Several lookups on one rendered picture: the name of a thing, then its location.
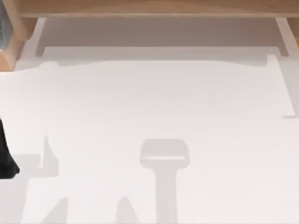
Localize wooden cupboard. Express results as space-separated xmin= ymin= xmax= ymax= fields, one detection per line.
xmin=4 ymin=0 xmax=299 ymax=51

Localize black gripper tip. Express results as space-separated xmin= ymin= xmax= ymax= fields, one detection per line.
xmin=0 ymin=118 xmax=21 ymax=180

